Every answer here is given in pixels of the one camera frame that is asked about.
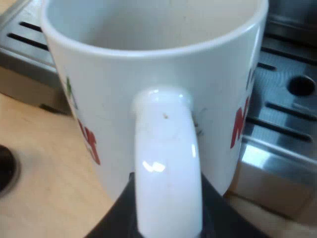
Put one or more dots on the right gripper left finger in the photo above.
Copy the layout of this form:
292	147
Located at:
116	218

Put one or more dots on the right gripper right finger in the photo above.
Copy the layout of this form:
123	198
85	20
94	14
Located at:
218	213

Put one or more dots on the white mug with red print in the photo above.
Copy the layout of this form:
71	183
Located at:
138	67

